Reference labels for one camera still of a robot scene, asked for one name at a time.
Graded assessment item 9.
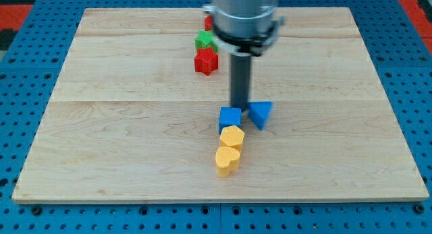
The yellow heart block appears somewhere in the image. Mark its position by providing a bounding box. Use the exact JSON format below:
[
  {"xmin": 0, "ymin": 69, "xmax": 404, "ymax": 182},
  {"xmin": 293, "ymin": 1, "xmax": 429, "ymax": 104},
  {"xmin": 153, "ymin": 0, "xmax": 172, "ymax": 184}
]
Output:
[{"xmin": 215, "ymin": 146, "xmax": 241, "ymax": 177}]

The green star block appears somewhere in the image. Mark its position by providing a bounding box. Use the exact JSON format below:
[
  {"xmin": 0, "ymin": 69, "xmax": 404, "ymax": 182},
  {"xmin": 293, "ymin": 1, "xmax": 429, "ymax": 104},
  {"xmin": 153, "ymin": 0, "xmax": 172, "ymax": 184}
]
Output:
[{"xmin": 194, "ymin": 30, "xmax": 218, "ymax": 53}]

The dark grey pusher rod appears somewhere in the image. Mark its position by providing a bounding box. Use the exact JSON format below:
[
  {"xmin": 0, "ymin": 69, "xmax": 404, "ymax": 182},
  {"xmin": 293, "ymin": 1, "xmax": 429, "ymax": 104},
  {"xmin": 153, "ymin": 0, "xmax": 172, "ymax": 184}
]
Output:
[{"xmin": 230, "ymin": 55, "xmax": 252, "ymax": 111}]

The yellow hexagon block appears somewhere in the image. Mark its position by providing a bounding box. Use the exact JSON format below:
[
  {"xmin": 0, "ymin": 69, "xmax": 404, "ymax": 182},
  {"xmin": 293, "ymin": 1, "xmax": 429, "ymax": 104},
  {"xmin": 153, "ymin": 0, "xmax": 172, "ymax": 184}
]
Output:
[{"xmin": 219, "ymin": 125, "xmax": 245, "ymax": 152}]

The blue cube block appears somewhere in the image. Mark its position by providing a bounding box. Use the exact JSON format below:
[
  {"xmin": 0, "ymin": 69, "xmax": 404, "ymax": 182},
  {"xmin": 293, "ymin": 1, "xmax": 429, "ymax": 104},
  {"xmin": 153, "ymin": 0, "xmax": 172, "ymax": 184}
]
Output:
[{"xmin": 219, "ymin": 107, "xmax": 242, "ymax": 134}]

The red block behind arm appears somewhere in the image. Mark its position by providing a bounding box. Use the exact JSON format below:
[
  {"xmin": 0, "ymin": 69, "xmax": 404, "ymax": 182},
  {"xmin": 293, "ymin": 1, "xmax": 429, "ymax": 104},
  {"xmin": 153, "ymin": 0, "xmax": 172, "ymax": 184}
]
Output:
[{"xmin": 204, "ymin": 16, "xmax": 213, "ymax": 31}]

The red star block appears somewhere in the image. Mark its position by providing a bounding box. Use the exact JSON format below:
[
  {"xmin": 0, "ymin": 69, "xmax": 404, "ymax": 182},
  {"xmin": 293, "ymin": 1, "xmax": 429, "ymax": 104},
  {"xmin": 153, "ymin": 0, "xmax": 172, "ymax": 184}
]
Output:
[{"xmin": 194, "ymin": 47, "xmax": 219, "ymax": 76}]

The blue triangle block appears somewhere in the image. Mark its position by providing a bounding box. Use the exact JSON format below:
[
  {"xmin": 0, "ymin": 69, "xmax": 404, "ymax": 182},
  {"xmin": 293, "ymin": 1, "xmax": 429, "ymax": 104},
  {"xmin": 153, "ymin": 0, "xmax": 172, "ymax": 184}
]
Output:
[{"xmin": 248, "ymin": 101, "xmax": 273, "ymax": 130}]

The light wooden board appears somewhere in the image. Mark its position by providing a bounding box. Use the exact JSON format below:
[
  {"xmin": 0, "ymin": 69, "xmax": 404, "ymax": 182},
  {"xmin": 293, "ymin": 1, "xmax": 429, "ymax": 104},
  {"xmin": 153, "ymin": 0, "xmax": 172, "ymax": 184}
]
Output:
[{"xmin": 12, "ymin": 7, "xmax": 429, "ymax": 204}]

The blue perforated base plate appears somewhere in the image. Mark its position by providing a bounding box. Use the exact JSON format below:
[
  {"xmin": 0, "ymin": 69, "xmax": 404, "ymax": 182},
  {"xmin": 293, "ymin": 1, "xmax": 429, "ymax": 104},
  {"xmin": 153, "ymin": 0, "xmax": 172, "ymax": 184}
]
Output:
[{"xmin": 1, "ymin": 0, "xmax": 431, "ymax": 233}]

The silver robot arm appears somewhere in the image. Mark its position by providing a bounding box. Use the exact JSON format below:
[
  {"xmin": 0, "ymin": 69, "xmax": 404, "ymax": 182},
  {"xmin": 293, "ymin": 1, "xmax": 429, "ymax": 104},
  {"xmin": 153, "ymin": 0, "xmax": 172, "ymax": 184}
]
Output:
[{"xmin": 203, "ymin": 0, "xmax": 284, "ymax": 111}]

